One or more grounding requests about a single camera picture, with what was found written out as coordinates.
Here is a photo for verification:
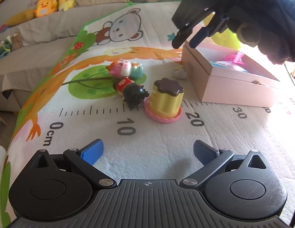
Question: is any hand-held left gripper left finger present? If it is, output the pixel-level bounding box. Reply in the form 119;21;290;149
31;139;117;190

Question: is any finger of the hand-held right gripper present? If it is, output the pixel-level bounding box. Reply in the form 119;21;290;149
189;13;230;48
172;9;215;49

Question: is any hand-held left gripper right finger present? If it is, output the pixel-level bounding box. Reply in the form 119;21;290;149
179;140;269;191

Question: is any blue white tissue pack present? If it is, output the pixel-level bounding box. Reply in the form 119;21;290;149
209;60;249;73

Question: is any pink toy basket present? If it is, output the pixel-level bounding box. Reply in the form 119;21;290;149
224;51;246;65

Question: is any pink cardboard box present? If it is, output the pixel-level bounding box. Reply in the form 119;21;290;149
181;40;282;108

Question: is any person's right hand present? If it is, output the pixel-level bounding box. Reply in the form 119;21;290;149
216;0;295;65

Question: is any printed cartoon play mat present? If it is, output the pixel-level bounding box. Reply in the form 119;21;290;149
0;0;295;228

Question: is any small yellow white egg toy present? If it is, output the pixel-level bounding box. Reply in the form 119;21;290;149
173;63;188;79

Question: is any teal plastic toy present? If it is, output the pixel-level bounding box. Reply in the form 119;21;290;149
130;62;144;79

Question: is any yellow pudding toy pink plate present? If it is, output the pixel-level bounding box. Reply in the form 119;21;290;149
144;78;184;123

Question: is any pink pig figure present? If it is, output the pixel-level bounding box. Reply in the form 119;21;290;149
107;60;132;78

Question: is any doll with red dress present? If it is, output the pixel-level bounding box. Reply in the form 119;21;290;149
113;77;150;111

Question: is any sofa with beige cover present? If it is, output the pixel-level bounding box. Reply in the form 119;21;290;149
0;1;129;112

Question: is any brown bear plush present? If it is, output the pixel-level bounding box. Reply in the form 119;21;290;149
11;32;23;51

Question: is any green knitted toy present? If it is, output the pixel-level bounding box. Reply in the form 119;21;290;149
0;39;12;60

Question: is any long yellow plush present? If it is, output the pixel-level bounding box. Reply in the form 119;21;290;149
3;9;36;27

